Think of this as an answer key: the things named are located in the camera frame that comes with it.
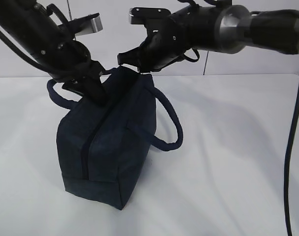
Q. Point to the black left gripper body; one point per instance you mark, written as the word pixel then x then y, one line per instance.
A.
pixel 73 61

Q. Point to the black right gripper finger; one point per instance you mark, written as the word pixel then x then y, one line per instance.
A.
pixel 151 64
pixel 131 57

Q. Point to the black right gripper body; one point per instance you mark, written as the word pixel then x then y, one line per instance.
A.
pixel 168 43

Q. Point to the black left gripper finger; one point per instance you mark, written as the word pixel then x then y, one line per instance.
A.
pixel 94 90

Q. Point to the dark navy lunch bag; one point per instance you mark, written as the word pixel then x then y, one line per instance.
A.
pixel 102 149

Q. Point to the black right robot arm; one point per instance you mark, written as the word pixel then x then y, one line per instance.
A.
pixel 220 27

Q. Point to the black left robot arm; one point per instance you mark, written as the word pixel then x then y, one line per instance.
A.
pixel 34 27

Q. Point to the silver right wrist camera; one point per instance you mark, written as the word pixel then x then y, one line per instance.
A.
pixel 143 15

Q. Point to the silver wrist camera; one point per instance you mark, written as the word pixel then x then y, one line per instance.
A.
pixel 86 25
pixel 143 15

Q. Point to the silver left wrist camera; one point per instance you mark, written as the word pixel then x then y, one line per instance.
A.
pixel 86 25

